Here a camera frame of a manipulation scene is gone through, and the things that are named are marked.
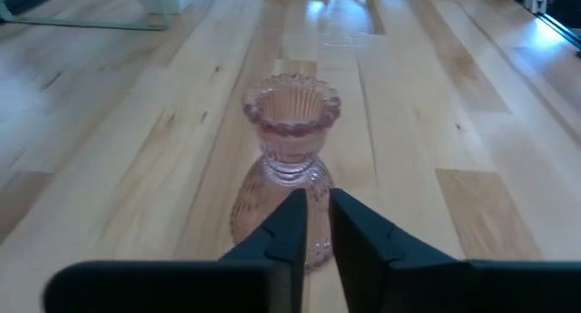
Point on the pink glass candle holder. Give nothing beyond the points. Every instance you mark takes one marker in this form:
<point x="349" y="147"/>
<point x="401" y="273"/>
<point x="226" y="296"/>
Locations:
<point x="290" y="136"/>

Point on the green perforated metal shelf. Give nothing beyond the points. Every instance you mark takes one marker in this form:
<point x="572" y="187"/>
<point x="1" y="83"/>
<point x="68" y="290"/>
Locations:
<point x="91" y="24"/>

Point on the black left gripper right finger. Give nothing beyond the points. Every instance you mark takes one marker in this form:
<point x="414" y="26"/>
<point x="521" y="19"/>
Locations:
<point x="386" y="281"/>

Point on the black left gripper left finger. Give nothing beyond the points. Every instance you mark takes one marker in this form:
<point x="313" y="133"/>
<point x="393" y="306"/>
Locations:
<point x="227" y="286"/>

